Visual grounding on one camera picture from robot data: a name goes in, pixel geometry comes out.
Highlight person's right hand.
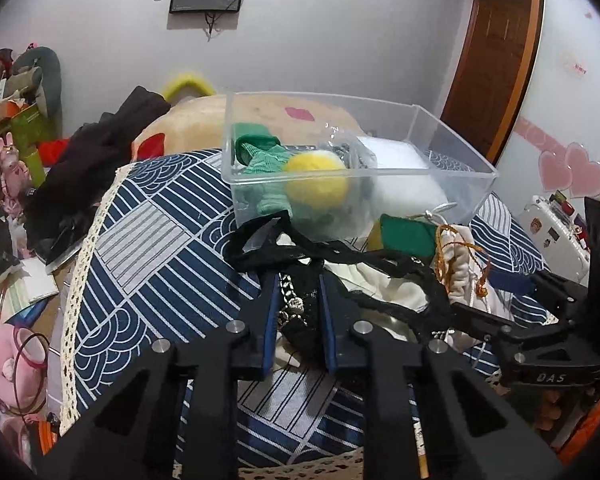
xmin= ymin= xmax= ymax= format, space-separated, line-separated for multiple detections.
xmin=539 ymin=389 xmax=572 ymax=427

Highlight green and yellow cloth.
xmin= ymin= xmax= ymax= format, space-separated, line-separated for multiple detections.
xmin=367 ymin=213 xmax=439 ymax=262

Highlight pink plush toy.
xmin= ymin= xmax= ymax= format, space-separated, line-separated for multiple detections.
xmin=0 ymin=326 xmax=47 ymax=412

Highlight white notebook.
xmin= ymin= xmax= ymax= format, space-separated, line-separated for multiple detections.
xmin=17 ymin=257 xmax=62 ymax=304

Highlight grey plush toy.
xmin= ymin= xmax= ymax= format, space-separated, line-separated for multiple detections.
xmin=12 ymin=45 xmax=64 ymax=134

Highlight yellow plush item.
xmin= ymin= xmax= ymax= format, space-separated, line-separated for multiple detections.
xmin=160 ymin=72 xmax=217 ymax=104

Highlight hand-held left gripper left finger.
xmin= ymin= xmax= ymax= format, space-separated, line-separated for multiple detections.
xmin=36 ymin=271 xmax=282 ymax=480

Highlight clear plastic bag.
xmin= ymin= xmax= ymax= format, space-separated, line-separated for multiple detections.
xmin=324 ymin=129 xmax=377 ymax=172

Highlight blue patterned blanket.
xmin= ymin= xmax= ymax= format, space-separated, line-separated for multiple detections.
xmin=59 ymin=149 xmax=552 ymax=480

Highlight black clothing pile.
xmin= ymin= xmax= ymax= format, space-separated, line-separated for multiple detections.
xmin=24 ymin=85 xmax=172 ymax=263

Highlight orange object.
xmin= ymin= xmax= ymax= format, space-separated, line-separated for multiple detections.
xmin=37 ymin=417 xmax=62 ymax=457

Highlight pink rabbit toy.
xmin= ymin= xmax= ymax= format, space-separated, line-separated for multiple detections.
xmin=0 ymin=132 xmax=32 ymax=212

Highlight beige plush pillow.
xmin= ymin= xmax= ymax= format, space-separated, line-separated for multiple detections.
xmin=132 ymin=92 xmax=362 ymax=162

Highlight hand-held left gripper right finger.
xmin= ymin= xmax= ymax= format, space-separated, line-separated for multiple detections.
xmin=317 ymin=272 xmax=567 ymax=480

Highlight clear plastic box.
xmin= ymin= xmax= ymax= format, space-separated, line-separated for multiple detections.
xmin=221 ymin=91 xmax=500 ymax=242

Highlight cream cloth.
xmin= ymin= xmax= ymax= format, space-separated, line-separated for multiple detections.
xmin=274 ymin=254 xmax=432 ymax=377

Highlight white suitcase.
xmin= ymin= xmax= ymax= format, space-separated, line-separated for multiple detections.
xmin=522 ymin=192 xmax=592 ymax=277

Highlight green knitted sock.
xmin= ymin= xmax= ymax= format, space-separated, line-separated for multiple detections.
xmin=234 ymin=122 xmax=294 ymax=217

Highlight white drawstring bag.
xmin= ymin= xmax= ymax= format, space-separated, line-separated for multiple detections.
xmin=420 ymin=202 xmax=502 ymax=322

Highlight pink heart stickers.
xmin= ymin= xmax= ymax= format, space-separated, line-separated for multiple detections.
xmin=537 ymin=142 xmax=600 ymax=200

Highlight red cloth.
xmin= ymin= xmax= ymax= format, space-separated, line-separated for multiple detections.
xmin=39 ymin=137 xmax=74 ymax=167

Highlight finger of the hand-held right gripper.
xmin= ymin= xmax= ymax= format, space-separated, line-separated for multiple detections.
xmin=450 ymin=304 xmax=600 ymax=389
xmin=530 ymin=270 xmax=591 ymax=322

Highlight black lace garment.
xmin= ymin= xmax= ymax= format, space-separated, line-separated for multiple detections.
xmin=225 ymin=210 xmax=457 ymax=362

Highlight wooden door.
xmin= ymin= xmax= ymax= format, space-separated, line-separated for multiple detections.
xmin=439 ymin=0 xmax=547 ymax=167

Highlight yellow pompom ball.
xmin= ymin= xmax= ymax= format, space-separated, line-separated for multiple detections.
xmin=283 ymin=150 xmax=350 ymax=207

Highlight white folded cloth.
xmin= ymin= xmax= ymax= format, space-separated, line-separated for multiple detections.
xmin=355 ymin=135 xmax=449 ymax=227

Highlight green cardboard box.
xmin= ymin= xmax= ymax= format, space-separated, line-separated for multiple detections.
xmin=0 ymin=104 xmax=57 ymax=187

